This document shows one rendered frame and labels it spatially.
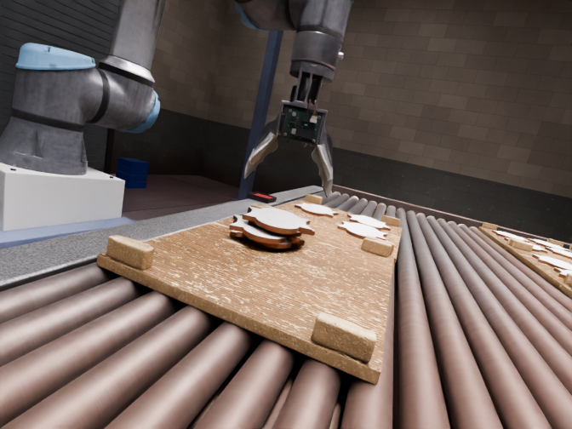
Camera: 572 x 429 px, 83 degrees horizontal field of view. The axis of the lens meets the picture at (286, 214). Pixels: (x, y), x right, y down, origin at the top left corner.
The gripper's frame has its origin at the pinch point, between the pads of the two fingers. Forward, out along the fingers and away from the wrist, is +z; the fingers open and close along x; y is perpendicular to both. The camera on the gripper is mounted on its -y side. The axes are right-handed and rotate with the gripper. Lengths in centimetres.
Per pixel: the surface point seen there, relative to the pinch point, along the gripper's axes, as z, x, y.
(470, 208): 26, 289, -445
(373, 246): 8.7, 20.2, -6.8
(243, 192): 86, -67, -481
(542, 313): 12, 52, 2
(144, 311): 12.2, -11.8, 27.3
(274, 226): 5.5, -0.5, 7.1
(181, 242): 10.2, -14.0, 10.4
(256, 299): 10.2, -0.7, 23.2
